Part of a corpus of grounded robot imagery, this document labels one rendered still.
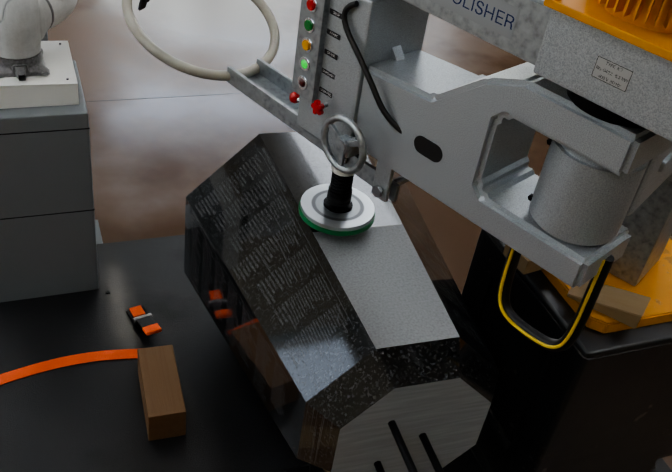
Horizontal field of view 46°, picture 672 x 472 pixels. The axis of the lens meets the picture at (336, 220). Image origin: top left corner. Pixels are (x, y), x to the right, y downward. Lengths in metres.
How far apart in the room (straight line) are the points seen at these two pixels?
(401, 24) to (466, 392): 0.91
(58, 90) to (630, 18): 1.89
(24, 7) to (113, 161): 1.39
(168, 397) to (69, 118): 0.97
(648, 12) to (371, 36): 0.67
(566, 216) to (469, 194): 0.24
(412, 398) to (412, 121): 0.67
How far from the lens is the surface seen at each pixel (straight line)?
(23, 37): 2.78
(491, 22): 1.61
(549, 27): 1.53
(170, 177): 3.87
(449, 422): 2.13
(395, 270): 2.16
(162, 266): 3.33
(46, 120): 2.78
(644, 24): 1.48
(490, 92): 1.66
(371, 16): 1.83
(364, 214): 2.24
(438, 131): 1.78
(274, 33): 2.57
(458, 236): 3.75
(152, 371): 2.76
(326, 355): 2.01
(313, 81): 1.99
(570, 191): 1.63
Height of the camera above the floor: 2.19
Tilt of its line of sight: 36 degrees down
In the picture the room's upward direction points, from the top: 9 degrees clockwise
